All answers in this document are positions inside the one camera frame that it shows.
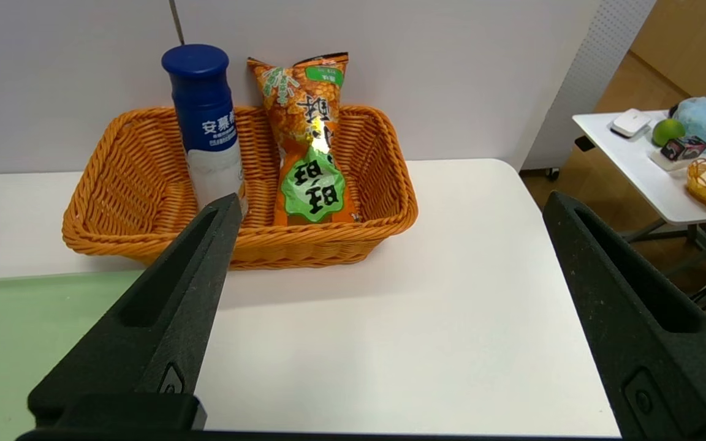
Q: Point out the green round fruit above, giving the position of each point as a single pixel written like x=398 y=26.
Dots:
x=668 y=131

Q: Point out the small dark printed box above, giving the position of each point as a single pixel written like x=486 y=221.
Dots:
x=684 y=148

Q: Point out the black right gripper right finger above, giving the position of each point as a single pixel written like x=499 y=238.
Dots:
x=635 y=343

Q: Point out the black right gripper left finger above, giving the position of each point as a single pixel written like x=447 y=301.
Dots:
x=163 y=331

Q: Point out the small white flat tray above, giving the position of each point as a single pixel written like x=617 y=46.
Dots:
x=659 y=162

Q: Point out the orange wicker basket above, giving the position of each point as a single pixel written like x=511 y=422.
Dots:
x=328 y=245

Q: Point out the light wooden cabinet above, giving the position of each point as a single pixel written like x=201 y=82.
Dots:
x=696 y=43

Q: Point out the light green plastic tray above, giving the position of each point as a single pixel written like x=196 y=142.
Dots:
x=22 y=324

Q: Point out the blue capped white bottle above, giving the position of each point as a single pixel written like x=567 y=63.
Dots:
x=203 y=110

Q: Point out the white side table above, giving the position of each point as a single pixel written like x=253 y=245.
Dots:
x=635 y=165

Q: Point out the small white flat box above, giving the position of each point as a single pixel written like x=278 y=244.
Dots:
x=630 y=122

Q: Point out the orange green snack bag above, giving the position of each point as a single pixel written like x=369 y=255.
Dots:
x=310 y=184

